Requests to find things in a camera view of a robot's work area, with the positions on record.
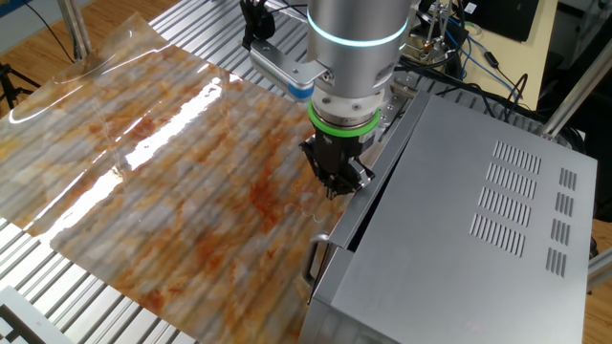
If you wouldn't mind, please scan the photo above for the beige desk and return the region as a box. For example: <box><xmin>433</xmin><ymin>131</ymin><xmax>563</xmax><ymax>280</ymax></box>
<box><xmin>458</xmin><ymin>0</ymin><xmax>558</xmax><ymax>112</ymax></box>

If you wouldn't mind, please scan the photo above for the small metal clamp stand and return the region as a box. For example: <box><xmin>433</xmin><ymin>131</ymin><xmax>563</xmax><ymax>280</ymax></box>
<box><xmin>413</xmin><ymin>0</ymin><xmax>461</xmax><ymax>66</ymax></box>

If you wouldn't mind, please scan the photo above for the orange marble pattern mat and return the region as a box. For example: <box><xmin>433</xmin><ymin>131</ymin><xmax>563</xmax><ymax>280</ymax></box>
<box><xmin>0</xmin><ymin>11</ymin><xmax>375</xmax><ymax>344</ymax></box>

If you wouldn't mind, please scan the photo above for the black camera tripod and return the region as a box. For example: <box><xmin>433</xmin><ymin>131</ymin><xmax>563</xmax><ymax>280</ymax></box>
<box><xmin>0</xmin><ymin>61</ymin><xmax>42</xmax><ymax>112</ymax></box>

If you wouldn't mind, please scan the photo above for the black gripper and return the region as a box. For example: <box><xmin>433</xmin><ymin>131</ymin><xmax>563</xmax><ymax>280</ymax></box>
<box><xmin>298</xmin><ymin>128</ymin><xmax>377</xmax><ymax>200</ymax></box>

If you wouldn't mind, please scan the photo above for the microwave door with handle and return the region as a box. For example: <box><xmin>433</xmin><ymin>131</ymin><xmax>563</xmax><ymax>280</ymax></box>
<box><xmin>302</xmin><ymin>90</ymin><xmax>431</xmax><ymax>307</ymax></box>

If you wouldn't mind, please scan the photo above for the silver microwave oven body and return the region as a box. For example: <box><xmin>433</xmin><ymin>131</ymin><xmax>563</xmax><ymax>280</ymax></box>
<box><xmin>298</xmin><ymin>95</ymin><xmax>599</xmax><ymax>344</ymax></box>

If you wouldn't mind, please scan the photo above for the aluminium frame post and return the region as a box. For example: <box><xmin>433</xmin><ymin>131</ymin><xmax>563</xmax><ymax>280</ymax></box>
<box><xmin>56</xmin><ymin>0</ymin><xmax>95</xmax><ymax>63</ymax></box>
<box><xmin>539</xmin><ymin>41</ymin><xmax>612</xmax><ymax>140</ymax></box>

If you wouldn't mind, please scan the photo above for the perforated robot base plate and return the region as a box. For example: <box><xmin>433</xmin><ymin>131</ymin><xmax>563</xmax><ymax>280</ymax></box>
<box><xmin>380</xmin><ymin>61</ymin><xmax>432</xmax><ymax>128</ymax></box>

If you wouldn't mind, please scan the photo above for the black monitor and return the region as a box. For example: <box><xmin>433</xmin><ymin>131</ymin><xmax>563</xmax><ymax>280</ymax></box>
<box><xmin>456</xmin><ymin>0</ymin><xmax>542</xmax><ymax>43</ymax></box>

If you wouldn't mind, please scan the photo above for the white calibration marker board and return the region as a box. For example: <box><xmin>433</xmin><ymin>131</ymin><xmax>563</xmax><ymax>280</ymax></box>
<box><xmin>0</xmin><ymin>285</ymin><xmax>74</xmax><ymax>344</ymax></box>

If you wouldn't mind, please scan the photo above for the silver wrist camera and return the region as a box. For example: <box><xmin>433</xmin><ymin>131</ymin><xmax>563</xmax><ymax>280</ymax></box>
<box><xmin>247</xmin><ymin>38</ymin><xmax>332</xmax><ymax>101</ymax></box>

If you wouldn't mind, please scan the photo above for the black cable with adapter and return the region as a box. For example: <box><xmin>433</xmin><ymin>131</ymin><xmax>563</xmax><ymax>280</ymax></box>
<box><xmin>466</xmin><ymin>35</ymin><xmax>530</xmax><ymax>104</ymax></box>

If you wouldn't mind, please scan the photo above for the blue cable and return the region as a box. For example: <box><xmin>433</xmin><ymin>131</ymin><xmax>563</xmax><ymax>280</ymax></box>
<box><xmin>447</xmin><ymin>28</ymin><xmax>521</xmax><ymax>102</ymax></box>

